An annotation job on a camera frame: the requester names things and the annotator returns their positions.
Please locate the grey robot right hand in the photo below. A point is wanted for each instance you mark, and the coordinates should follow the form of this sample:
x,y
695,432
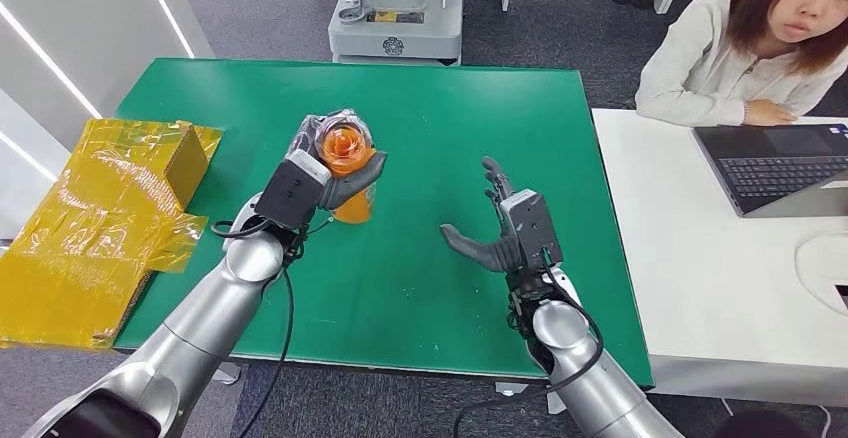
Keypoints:
x,y
493,253

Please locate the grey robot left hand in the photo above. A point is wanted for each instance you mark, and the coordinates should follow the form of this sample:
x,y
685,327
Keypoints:
x,y
358,180

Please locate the orange detergent bottle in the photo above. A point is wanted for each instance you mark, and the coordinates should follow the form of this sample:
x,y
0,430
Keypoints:
x,y
346,147

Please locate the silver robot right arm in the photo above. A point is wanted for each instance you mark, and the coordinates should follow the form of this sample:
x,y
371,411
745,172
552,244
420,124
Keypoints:
x,y
590,382

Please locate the grey robot base machine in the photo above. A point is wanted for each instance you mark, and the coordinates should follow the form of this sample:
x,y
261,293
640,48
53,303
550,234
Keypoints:
x,y
397,24

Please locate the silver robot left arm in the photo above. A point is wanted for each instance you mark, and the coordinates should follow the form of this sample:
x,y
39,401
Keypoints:
x,y
199,329

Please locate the white table foot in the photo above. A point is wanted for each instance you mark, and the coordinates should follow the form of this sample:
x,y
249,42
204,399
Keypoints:
x,y
511,388

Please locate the yellow taped cardboard box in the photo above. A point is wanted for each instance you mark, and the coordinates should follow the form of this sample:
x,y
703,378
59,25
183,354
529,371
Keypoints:
x,y
86,236

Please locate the person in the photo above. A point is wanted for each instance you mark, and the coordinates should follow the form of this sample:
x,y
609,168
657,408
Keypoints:
x,y
702,64

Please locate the dark grey laptop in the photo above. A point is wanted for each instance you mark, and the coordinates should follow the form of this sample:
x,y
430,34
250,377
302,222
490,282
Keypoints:
x,y
775,170

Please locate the person's hand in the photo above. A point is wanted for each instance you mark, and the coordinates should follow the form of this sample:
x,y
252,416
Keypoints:
x,y
768,113

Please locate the white round object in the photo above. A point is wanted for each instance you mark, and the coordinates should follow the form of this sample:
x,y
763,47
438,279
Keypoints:
x,y
821,269

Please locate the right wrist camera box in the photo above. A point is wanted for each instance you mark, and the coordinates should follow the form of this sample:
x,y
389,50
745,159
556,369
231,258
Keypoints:
x,y
533,226

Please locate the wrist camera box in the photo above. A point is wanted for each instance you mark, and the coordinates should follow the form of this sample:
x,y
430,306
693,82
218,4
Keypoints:
x,y
533,226
291,190

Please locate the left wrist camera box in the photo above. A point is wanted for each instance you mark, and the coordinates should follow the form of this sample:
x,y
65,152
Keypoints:
x,y
291,190

